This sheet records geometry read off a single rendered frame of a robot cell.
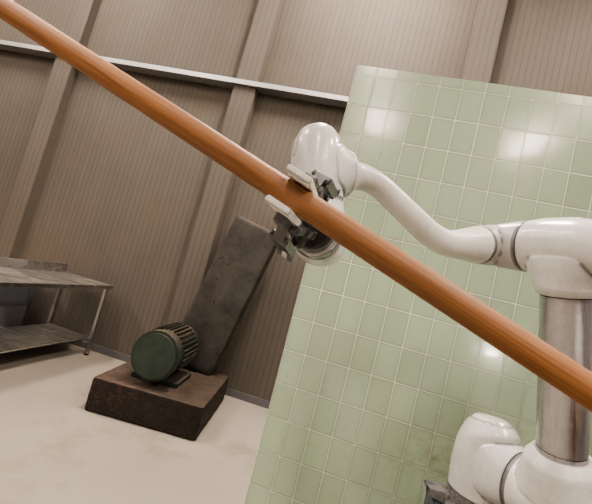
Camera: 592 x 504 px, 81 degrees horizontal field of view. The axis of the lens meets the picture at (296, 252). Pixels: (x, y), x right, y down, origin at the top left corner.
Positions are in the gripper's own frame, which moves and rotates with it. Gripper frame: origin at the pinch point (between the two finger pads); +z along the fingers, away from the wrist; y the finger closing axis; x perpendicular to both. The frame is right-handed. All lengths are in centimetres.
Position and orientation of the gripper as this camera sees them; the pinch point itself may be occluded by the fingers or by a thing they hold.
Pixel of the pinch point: (294, 197)
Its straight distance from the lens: 38.5
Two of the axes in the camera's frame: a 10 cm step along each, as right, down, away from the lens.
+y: -5.7, 8.2, 0.0
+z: -1.6, -1.1, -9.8
